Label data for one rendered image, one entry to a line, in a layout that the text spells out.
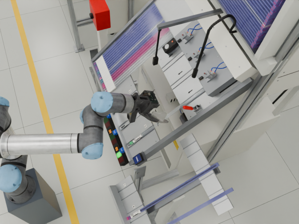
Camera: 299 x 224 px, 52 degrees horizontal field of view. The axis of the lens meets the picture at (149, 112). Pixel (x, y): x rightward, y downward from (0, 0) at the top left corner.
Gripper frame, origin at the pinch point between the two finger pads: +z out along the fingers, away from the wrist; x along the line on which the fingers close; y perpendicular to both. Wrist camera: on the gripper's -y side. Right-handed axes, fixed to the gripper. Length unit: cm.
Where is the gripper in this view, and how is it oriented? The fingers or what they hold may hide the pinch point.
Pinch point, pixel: (160, 109)
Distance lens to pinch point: 134.4
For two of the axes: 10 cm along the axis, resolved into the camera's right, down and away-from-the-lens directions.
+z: 7.2, 0.3, 7.0
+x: -3.8, -8.2, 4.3
